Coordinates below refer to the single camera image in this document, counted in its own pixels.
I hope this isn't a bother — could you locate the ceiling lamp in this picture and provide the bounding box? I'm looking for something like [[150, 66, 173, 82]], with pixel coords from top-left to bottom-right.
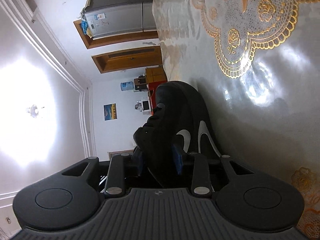
[[25, 104, 45, 118]]

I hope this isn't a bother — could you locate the wooden door frame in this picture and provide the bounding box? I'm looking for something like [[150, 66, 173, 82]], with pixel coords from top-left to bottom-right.
[[74, 19, 160, 50]]

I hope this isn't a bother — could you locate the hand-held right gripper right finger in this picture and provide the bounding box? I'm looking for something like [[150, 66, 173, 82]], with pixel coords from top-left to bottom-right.
[[171, 144, 256, 196]]

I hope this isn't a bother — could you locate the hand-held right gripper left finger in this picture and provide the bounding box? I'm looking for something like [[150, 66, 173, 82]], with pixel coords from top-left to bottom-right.
[[61, 147, 145, 196]]

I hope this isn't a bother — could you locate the blue plastic bag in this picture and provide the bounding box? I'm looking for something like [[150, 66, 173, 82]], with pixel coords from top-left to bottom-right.
[[80, 20, 93, 38]]

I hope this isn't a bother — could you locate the wooden cabinet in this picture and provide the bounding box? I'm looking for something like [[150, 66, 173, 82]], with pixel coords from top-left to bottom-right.
[[145, 65, 167, 98]]

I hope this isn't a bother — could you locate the wooden door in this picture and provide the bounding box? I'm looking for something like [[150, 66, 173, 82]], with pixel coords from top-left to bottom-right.
[[92, 45, 163, 74]]

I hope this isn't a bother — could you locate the silver refrigerator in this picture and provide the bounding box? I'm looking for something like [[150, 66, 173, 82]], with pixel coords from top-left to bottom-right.
[[81, 0, 159, 40]]

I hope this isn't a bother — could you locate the red wooden chair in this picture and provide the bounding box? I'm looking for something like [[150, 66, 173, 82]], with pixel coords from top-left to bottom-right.
[[147, 81, 162, 98]]

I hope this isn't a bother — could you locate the wall picture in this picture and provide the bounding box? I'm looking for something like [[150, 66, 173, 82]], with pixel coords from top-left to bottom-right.
[[104, 103, 117, 120]]

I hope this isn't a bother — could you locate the white microwave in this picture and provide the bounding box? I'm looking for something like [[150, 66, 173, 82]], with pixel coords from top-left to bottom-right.
[[135, 99, 152, 112]]

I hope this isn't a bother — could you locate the black sneaker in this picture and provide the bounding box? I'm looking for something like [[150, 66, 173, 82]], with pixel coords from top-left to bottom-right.
[[133, 81, 223, 193]]

